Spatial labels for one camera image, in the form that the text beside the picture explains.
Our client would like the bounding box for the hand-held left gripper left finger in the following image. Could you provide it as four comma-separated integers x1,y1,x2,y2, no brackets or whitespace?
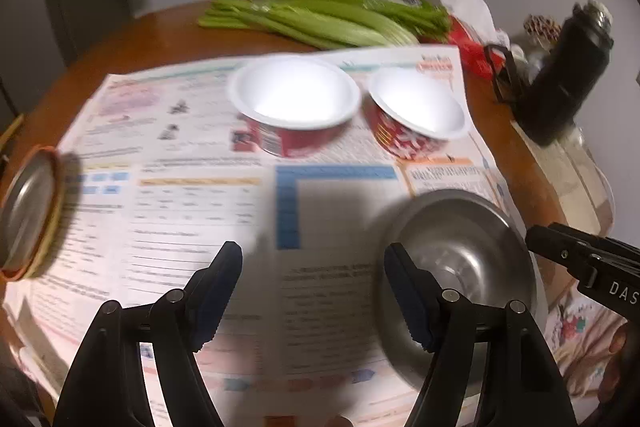
52,241,244,427

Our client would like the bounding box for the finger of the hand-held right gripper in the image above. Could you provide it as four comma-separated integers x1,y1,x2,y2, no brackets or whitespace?
525,223,640,275

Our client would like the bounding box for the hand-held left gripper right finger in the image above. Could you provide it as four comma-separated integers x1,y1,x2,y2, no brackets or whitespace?
382,242,578,427

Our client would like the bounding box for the steel bowl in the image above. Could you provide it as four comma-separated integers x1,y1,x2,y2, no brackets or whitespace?
375,189,543,390

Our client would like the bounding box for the orange round plate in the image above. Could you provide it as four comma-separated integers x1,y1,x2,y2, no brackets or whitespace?
0,146,68,282

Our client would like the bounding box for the small metal plate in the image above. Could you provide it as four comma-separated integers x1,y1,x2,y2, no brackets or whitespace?
0,152,57,270

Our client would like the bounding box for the person's right hand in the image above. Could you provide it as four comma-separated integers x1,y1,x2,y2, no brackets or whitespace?
607,324,635,403

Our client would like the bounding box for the pale table mat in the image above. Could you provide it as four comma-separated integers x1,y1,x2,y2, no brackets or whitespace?
510,122,616,253

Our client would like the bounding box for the floral cloth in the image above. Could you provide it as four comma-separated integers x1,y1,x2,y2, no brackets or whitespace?
545,282,631,408

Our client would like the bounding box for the newspaper sheet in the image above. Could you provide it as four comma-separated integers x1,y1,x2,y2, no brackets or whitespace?
5,44,526,427

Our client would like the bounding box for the black flask bottle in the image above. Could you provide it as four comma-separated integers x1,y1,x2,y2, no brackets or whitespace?
520,0,615,146

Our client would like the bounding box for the red snowflake bowl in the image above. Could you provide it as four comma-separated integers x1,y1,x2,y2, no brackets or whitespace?
367,67,471,159

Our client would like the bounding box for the red package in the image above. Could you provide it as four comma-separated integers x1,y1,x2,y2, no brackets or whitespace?
420,17,496,80

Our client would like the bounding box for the wide red bowl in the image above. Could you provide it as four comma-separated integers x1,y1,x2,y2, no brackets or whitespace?
226,55,362,158

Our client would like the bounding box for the dried flower bundle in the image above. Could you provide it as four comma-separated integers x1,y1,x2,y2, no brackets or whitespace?
523,13,562,44

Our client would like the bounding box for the white plastic bag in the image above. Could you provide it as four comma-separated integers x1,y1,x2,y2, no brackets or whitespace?
439,0,511,52

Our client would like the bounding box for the celery bunch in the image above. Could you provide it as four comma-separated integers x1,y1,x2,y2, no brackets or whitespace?
197,0,421,48
265,0,453,38

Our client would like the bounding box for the black strap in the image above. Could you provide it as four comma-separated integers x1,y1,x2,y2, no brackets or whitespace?
482,43,525,104

